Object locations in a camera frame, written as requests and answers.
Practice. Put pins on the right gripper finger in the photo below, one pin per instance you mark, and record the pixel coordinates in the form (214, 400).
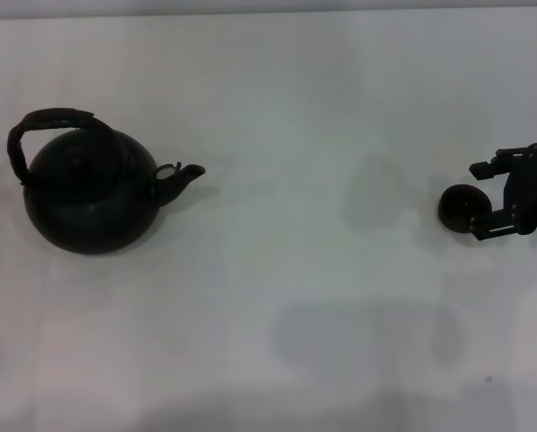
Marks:
(480, 171)
(493, 225)

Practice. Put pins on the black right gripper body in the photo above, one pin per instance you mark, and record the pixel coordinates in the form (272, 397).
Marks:
(533, 193)

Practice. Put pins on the small dark teacup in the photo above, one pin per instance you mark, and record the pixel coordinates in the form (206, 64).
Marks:
(461, 211)

